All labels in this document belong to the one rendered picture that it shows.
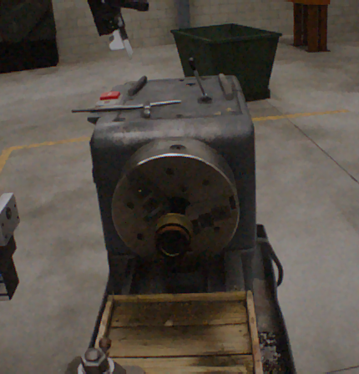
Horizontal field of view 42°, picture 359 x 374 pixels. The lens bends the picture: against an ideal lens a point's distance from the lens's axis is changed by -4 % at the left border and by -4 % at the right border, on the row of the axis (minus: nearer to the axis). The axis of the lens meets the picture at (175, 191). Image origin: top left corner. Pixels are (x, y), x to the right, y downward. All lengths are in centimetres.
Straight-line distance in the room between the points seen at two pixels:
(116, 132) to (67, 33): 982
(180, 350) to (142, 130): 58
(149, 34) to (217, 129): 984
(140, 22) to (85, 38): 128
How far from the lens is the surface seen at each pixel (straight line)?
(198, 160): 112
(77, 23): 1104
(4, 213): 129
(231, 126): 128
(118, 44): 141
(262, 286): 181
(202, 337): 111
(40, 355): 247
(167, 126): 129
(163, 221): 108
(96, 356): 67
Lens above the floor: 165
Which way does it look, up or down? 26 degrees down
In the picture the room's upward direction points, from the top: 5 degrees counter-clockwise
